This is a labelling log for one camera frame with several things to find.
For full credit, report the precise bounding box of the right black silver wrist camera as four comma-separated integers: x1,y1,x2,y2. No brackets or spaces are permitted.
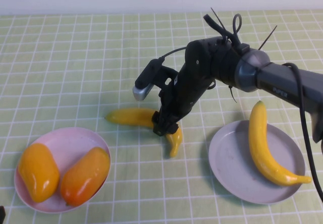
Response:
132,58,165,101

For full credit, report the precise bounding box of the right black camera mount bracket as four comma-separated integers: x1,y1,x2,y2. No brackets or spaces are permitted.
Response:
157,66,180,93

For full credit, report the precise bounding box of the right arm black looped cable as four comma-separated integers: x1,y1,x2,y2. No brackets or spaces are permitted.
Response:
203,13,243,48

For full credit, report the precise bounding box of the small curved yellow banana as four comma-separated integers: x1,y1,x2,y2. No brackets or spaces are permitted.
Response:
104,107,183,158

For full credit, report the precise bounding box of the orange-red tinted mango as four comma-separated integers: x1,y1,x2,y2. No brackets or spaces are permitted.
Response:
60,147,111,207

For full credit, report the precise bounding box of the plain yellow mango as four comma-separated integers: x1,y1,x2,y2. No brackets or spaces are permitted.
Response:
18,143,61,203

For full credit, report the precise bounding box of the pink round plate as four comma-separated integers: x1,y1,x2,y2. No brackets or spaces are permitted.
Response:
14,127,112,214

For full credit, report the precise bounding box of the black zip tie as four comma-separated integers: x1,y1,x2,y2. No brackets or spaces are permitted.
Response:
258,25,278,50
228,84,238,104

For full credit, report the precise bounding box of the grey round plate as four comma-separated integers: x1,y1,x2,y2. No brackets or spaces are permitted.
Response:
208,120,306,205

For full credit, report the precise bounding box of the large yellow banana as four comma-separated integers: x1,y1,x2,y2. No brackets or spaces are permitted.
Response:
248,100,313,187

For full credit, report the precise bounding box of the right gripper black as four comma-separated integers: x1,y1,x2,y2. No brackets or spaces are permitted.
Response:
152,66,212,136

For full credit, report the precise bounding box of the right black camera cable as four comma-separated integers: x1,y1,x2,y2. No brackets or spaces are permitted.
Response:
158,46,323,202

